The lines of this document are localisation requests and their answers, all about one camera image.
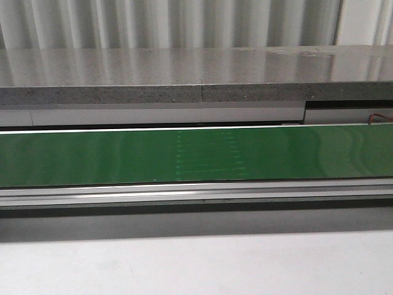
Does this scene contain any grey stone counter slab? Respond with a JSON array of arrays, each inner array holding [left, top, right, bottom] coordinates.
[[1, 45, 392, 107]]

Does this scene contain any green conveyor belt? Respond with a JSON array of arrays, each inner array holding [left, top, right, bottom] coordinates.
[[1, 124, 392, 188]]

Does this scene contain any white panel under counter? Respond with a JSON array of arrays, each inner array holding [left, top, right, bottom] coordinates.
[[1, 100, 392, 127]]

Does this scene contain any white pleated curtain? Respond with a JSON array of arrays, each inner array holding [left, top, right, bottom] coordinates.
[[1, 1, 392, 49]]

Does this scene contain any aluminium conveyor front rail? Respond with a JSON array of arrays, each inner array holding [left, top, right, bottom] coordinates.
[[1, 178, 392, 207]]

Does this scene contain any red cable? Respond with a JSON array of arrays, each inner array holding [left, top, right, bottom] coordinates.
[[368, 113, 393, 125]]

